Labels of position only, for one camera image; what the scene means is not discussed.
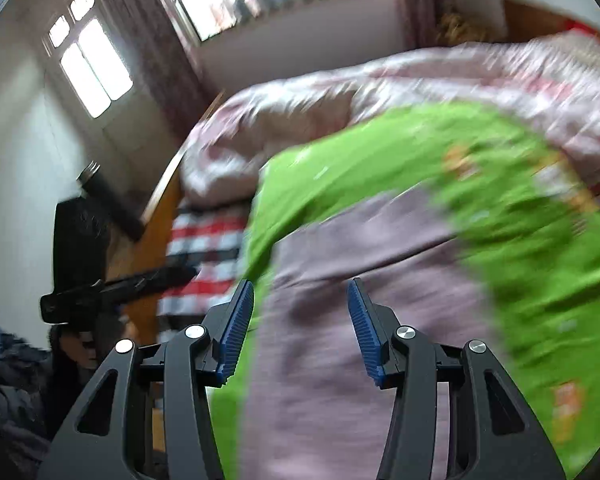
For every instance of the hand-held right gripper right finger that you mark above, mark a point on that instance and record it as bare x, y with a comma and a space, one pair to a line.
365, 335

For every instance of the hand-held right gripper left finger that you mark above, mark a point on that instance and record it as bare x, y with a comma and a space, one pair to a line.
235, 335

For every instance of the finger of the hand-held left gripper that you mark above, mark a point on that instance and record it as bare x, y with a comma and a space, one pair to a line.
150, 280

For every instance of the mauve fleece pants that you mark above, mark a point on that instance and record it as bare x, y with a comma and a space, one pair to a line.
330, 260

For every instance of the dark metal-topped bar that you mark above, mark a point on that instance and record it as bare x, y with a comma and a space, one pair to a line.
112, 207

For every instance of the red plaid bed sheet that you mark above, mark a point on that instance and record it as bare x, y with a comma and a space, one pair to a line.
205, 230

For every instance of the pile of dark clothes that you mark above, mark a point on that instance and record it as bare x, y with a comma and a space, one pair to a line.
10, 375

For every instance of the green printed blanket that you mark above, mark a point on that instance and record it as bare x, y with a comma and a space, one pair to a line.
380, 160

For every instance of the white door with glass panes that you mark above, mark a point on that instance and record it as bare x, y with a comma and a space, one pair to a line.
95, 65

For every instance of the patterned curtain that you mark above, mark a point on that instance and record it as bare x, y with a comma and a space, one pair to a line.
150, 35
420, 0

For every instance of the pink floral quilt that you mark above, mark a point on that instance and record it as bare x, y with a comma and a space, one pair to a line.
305, 110

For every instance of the yellow patterned blanket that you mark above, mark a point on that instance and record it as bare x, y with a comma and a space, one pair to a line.
460, 27

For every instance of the plain wooden headboard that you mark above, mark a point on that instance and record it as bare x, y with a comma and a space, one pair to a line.
530, 17

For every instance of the red pillow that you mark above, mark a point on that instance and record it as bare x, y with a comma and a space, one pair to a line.
590, 32

